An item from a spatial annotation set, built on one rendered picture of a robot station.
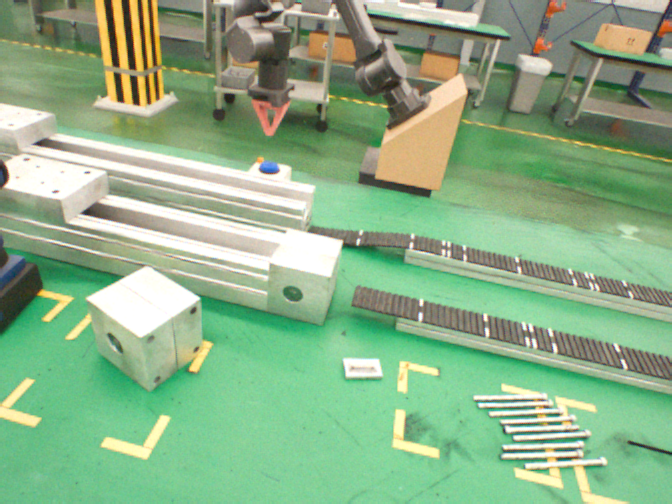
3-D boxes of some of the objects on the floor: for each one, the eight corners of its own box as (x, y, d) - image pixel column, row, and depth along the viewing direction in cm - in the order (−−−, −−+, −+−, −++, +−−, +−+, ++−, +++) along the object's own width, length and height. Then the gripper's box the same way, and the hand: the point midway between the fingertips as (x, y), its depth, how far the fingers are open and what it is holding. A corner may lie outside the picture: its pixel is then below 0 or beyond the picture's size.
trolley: (326, 113, 412) (341, -10, 354) (327, 133, 367) (344, -5, 309) (214, 100, 404) (212, -28, 346) (201, 119, 359) (196, -24, 301)
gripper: (282, 63, 79) (277, 146, 88) (298, 55, 87) (292, 131, 96) (246, 57, 80) (244, 139, 88) (266, 49, 88) (262, 125, 97)
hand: (269, 131), depth 92 cm, fingers closed
